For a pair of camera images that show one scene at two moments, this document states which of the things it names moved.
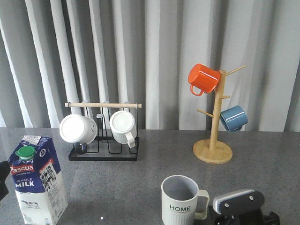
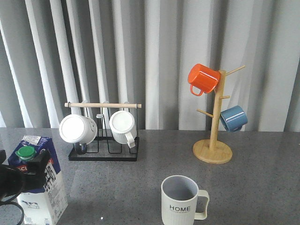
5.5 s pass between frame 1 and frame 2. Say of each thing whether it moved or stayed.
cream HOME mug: stayed
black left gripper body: moved
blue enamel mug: stayed
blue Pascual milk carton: stayed
